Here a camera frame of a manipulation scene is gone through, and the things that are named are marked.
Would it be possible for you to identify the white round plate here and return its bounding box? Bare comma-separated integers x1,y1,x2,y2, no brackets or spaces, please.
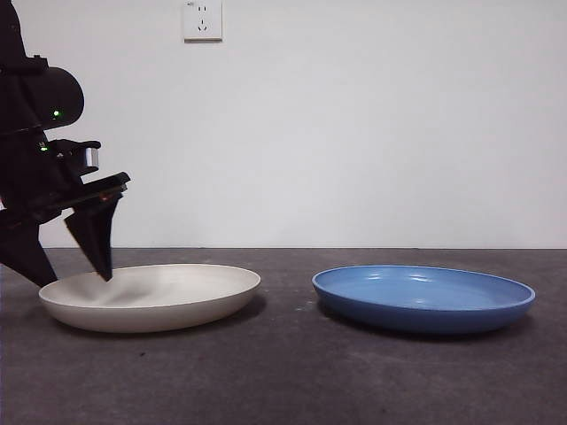
38,263,262,334

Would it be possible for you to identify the blue round plate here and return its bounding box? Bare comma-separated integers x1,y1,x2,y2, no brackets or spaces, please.
312,264,537,335

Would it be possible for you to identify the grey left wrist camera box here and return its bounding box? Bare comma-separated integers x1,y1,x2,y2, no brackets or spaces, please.
51,139,102,172

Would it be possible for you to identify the white wall socket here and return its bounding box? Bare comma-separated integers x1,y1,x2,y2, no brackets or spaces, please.
183,0,223,43

